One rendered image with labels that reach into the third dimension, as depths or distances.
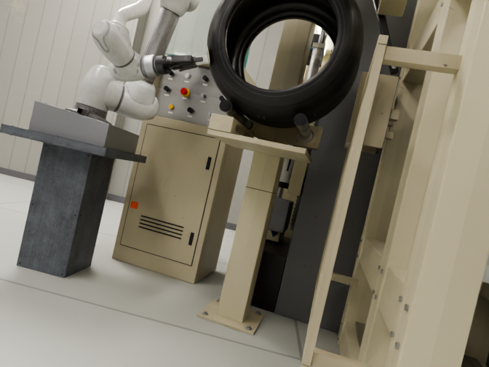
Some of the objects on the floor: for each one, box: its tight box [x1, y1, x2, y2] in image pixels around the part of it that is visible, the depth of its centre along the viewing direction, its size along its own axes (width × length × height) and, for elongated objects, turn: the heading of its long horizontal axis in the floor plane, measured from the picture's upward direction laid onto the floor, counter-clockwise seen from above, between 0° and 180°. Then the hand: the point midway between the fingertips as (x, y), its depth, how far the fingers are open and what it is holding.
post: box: [217, 19, 316, 323], centre depth 170 cm, size 13×13×250 cm
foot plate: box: [196, 299, 265, 336], centre depth 172 cm, size 27×27×2 cm
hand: (204, 60), depth 146 cm, fingers closed
